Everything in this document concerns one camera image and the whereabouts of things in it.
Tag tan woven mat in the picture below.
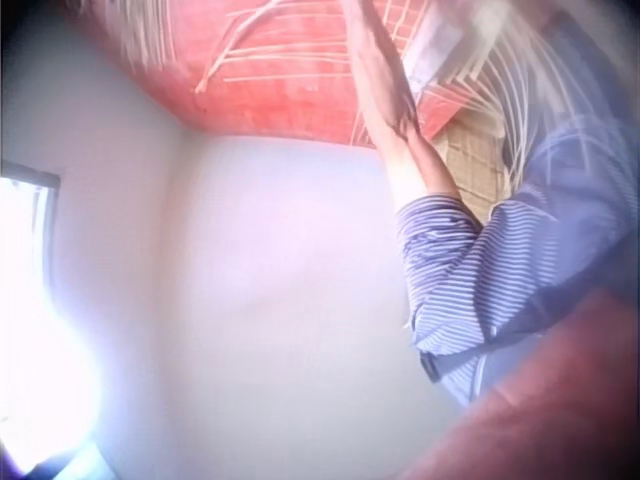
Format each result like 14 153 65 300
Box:
433 118 507 227

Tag loose white cane strips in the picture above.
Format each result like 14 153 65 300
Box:
193 0 382 147

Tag white cloth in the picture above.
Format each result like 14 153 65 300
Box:
400 8 469 97

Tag fan of white cane strips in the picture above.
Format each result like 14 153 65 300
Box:
439 19 554 214

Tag bundle of pale cane strips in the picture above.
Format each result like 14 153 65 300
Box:
63 0 174 72

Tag dark-framed window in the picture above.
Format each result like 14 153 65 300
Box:
0 160 62 321

